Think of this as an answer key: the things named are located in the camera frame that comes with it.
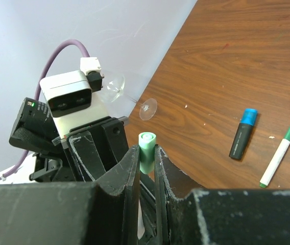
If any white pen green tip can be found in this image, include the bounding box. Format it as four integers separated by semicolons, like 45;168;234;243
259;138;290;188

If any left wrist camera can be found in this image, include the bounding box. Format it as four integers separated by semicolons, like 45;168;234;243
40;57;109;139

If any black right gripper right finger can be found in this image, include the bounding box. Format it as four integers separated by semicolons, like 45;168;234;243
155;145;290;244

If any clear wine glass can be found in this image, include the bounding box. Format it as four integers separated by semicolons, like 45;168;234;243
99;69;158;121

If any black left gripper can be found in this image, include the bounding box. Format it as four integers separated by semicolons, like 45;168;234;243
9;97;129;182

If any black blue highlighter pen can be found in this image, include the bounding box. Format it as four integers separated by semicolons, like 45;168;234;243
229;123;254;160

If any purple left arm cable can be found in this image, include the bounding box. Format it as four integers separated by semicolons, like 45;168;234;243
0;39;91;187

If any blue highlighter cap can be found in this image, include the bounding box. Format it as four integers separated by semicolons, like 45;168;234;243
240;108;258;126

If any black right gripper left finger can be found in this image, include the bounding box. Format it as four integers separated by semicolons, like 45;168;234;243
0;145;140;244

